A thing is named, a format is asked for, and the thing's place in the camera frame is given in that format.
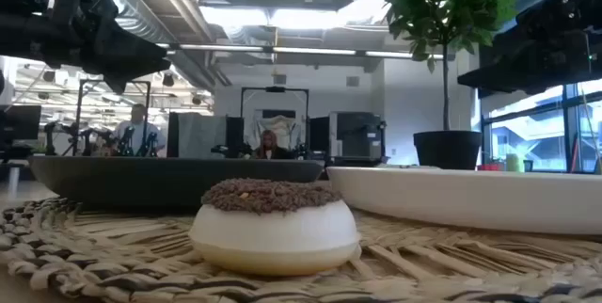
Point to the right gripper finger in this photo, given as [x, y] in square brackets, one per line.
[508, 84]

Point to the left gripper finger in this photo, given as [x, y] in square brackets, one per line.
[138, 68]

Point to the white donut with chocolate sprinkles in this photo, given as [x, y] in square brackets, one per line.
[273, 232]

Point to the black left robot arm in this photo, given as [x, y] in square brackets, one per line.
[23, 35]

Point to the person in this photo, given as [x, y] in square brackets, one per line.
[138, 129]
[269, 145]

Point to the green cup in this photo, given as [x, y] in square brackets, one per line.
[513, 163]

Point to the red object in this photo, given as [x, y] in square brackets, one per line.
[489, 167]

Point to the grey partition panel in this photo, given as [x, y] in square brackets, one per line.
[195, 136]

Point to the black plant pot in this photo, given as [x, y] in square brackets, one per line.
[447, 150]

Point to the green leafy plant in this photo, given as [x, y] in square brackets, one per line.
[447, 2]

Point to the black round plate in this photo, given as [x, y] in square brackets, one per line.
[141, 180]

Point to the black computer monitor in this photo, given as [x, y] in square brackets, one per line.
[21, 123]

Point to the white round plate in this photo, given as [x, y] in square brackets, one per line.
[470, 199]

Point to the black equipment cabinet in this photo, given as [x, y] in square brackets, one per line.
[355, 136]

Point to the ceiling light strip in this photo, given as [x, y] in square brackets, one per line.
[310, 51]

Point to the woven straw placemat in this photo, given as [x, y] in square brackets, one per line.
[423, 265]

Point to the black metal rig frame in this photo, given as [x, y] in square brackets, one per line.
[275, 89]
[79, 115]

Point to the black window frame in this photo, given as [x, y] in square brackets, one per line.
[571, 129]

